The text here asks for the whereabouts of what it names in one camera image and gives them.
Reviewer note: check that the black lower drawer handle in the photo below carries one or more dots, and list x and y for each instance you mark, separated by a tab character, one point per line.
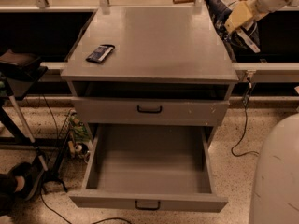
147	205

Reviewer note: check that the black upper drawer handle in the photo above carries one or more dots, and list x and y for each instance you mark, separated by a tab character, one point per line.
144	110

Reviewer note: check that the black wire basket with items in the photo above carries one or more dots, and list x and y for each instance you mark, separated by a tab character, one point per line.
75	134

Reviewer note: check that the blue chip bag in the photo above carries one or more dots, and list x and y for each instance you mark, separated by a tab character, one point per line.
222	16

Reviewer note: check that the open grey lower drawer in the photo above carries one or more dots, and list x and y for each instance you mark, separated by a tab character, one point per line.
169	164

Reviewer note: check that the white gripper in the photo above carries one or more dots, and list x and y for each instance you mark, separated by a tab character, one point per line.
243	11

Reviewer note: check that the grey upper drawer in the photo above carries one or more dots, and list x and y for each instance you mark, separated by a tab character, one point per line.
175	112

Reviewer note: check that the black drawer handle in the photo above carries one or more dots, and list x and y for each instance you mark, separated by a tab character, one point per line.
144	110
147	205

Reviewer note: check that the grey drawer cabinet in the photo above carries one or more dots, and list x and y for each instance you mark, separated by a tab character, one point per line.
168	53

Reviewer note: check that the wooden stick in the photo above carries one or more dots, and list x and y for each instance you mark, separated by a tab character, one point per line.
182	1

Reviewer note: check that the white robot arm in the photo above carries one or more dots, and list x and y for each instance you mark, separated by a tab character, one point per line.
275	192

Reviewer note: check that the black shoe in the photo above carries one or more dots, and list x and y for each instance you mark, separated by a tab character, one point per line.
32	173

